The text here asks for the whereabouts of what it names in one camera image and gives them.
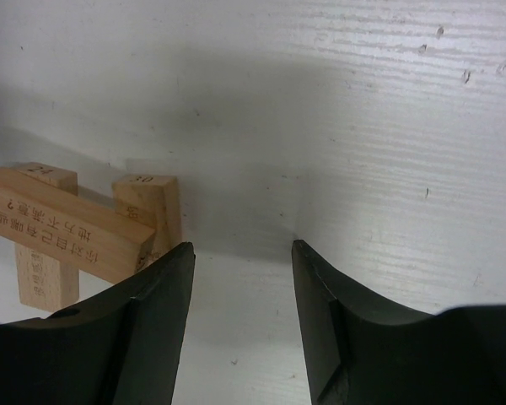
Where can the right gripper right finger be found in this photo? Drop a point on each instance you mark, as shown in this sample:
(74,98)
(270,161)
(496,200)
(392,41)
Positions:
(362,348)

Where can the wood block three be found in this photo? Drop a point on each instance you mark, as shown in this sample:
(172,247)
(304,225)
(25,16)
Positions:
(71,229)

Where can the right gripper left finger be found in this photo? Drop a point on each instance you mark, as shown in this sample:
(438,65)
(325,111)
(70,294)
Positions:
(120,346)

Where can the wood block five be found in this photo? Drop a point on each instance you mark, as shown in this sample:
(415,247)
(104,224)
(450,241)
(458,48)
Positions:
(153,201)

